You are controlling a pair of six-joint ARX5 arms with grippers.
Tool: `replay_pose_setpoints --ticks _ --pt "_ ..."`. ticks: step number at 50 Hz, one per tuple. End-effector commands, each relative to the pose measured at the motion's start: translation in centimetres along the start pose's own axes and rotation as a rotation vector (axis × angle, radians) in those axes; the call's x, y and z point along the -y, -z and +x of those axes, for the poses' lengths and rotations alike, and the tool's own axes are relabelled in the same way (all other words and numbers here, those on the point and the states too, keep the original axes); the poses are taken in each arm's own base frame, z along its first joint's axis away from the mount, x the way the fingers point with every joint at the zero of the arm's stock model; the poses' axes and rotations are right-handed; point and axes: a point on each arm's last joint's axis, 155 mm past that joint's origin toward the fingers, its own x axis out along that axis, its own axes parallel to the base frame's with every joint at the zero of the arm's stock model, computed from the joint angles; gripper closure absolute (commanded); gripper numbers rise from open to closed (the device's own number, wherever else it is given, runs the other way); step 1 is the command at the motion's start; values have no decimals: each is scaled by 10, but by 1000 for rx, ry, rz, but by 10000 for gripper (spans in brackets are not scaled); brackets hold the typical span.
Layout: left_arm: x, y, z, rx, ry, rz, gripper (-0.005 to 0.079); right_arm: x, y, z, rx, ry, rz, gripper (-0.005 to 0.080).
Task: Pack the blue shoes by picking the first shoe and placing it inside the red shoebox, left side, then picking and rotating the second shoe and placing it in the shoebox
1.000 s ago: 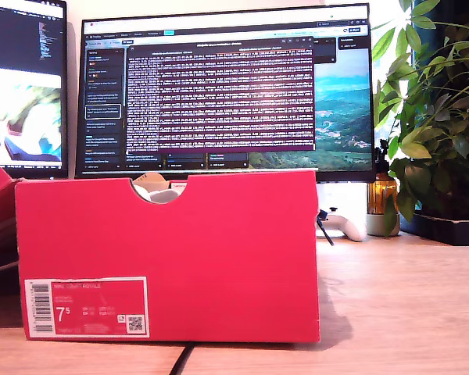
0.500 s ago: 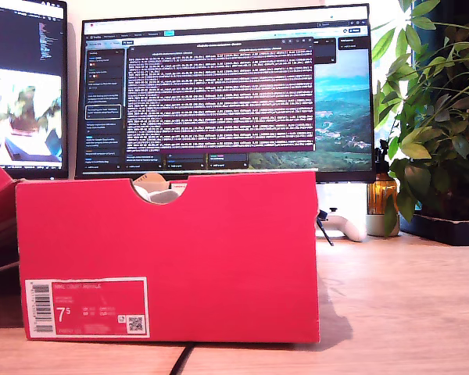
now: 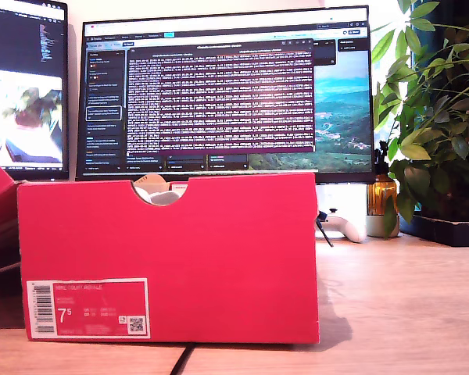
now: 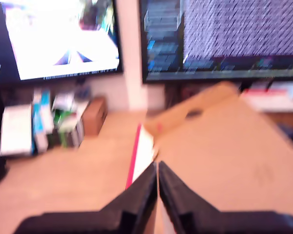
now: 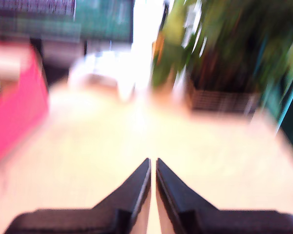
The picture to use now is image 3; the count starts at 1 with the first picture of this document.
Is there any blue suede white-striped shoe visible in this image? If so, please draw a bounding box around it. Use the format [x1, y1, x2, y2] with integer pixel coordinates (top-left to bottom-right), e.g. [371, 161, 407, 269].
[315, 210, 335, 248]
[134, 186, 181, 206]

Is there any red Nike shoebox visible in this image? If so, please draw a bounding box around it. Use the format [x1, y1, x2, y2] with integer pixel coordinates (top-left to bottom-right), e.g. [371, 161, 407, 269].
[0, 152, 320, 345]

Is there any wide black computer monitor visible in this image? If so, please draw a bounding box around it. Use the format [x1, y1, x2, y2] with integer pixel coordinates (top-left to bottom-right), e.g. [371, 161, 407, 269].
[74, 4, 376, 184]

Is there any white game controller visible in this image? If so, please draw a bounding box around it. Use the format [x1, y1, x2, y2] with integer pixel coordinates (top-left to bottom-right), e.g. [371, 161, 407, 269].
[316, 209, 368, 243]

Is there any small white pot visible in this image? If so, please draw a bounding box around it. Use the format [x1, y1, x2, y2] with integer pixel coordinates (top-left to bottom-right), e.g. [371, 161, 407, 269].
[366, 214, 402, 238]

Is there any amber glass pump bottle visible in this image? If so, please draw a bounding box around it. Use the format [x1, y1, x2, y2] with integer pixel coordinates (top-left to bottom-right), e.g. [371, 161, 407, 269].
[367, 140, 399, 216]

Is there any green leafy houseplant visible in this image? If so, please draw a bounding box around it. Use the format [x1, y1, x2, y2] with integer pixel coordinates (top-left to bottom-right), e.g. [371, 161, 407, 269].
[371, 0, 469, 239]

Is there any black square planter tray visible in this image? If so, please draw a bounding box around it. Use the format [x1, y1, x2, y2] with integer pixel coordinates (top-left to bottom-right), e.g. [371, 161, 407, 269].
[399, 213, 469, 248]

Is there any narrow black computer monitor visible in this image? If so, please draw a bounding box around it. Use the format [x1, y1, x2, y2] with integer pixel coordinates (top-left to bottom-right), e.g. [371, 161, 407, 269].
[0, 0, 70, 181]

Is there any black cable on table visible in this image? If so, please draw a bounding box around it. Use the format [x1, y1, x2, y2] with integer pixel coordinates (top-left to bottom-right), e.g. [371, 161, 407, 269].
[170, 343, 196, 375]

